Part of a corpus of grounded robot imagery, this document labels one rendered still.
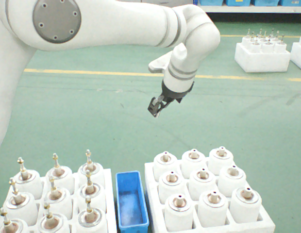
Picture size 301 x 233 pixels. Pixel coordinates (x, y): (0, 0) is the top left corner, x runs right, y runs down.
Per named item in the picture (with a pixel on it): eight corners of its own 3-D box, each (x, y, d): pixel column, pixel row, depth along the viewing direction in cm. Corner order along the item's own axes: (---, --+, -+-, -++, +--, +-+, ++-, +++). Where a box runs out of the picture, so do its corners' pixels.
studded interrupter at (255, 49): (259, 63, 272) (265, 34, 259) (251, 64, 269) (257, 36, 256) (252, 60, 280) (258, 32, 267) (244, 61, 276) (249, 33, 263)
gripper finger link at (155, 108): (155, 95, 74) (151, 106, 79) (149, 98, 73) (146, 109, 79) (161, 102, 73) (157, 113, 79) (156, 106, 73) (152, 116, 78)
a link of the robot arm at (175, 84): (172, 53, 76) (177, 37, 71) (199, 82, 73) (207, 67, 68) (145, 68, 73) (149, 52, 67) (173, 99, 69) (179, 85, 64)
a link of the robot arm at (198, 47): (206, 80, 67) (187, 53, 70) (231, 33, 54) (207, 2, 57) (180, 89, 65) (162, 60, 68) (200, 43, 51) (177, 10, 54)
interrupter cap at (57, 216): (62, 232, 84) (62, 231, 84) (36, 236, 83) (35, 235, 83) (65, 212, 91) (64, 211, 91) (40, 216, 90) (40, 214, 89)
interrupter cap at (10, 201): (24, 189, 100) (24, 188, 100) (34, 201, 95) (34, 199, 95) (2, 201, 95) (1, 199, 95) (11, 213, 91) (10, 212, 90)
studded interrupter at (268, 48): (271, 62, 275) (277, 34, 262) (267, 64, 269) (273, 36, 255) (261, 60, 280) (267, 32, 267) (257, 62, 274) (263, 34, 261)
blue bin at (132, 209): (149, 246, 108) (149, 224, 102) (120, 250, 107) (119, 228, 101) (139, 190, 134) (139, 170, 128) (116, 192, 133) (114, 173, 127)
